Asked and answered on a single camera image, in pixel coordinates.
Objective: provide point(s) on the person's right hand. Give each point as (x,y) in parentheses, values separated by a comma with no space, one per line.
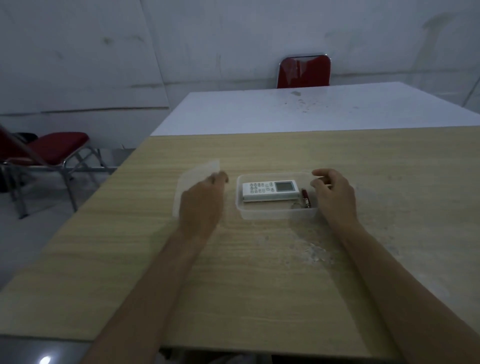
(337,198)

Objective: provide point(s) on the person's left hand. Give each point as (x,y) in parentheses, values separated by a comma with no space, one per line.
(200,208)

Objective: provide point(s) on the person's right thumb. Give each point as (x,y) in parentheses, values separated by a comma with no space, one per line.
(319,183)

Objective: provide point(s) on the person's left fingers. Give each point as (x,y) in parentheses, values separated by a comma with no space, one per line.
(219,177)

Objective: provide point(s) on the clear plastic container lid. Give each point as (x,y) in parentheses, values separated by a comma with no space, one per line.
(187,180)

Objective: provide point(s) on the clear plastic container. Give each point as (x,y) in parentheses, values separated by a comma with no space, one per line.
(270,212)

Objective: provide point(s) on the person's right forearm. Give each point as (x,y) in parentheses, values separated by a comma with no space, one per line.
(397,296)

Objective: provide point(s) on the person's left forearm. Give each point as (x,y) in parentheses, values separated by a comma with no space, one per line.
(157,296)

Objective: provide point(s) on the white remote control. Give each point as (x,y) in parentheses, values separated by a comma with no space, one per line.
(270,189)

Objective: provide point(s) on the red chair with chrome frame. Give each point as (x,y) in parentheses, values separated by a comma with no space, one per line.
(56,148)
(304,73)

